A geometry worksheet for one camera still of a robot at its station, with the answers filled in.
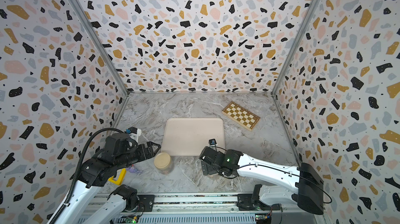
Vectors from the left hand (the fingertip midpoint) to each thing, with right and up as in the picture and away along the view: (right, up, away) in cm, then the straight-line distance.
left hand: (156, 148), depth 71 cm
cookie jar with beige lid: (+2, -9, +6) cm, 11 cm away
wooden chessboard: (+46, +12, +35) cm, 59 cm away
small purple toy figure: (-16, -14, +11) cm, 24 cm away
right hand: (+25, -11, +6) cm, 28 cm away
